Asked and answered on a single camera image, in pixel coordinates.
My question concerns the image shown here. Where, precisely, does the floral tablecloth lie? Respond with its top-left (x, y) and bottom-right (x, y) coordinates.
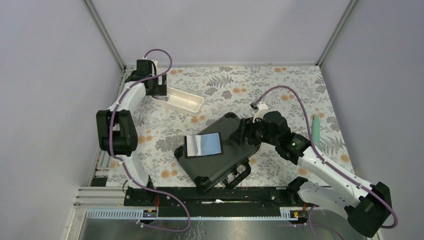
top-left (131, 66), bottom-right (353, 187)

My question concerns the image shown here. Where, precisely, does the mint green tube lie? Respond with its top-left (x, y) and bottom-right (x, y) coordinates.
top-left (311, 115), bottom-right (321, 150)

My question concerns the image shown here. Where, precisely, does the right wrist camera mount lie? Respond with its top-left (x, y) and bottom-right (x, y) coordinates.
top-left (250, 101), bottom-right (269, 123)

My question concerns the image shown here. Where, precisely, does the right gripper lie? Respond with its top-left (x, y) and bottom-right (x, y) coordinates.
top-left (229, 114), bottom-right (279, 146)

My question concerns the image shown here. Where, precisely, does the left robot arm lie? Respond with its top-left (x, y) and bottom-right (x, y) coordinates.
top-left (96, 58), bottom-right (169, 206)

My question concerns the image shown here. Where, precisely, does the white plastic tray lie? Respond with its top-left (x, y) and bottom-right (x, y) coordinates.
top-left (152, 87), bottom-right (205, 117)

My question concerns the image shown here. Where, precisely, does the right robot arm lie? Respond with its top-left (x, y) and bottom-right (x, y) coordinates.
top-left (230, 111), bottom-right (393, 238)

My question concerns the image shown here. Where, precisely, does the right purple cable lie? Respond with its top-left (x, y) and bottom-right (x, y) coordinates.
top-left (253, 85), bottom-right (398, 229)

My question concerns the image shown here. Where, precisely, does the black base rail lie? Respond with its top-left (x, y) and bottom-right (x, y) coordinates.
top-left (123, 187), bottom-right (312, 221)

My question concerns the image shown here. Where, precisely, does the dark grey hard case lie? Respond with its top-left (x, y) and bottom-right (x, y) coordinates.
top-left (174, 112), bottom-right (261, 193)

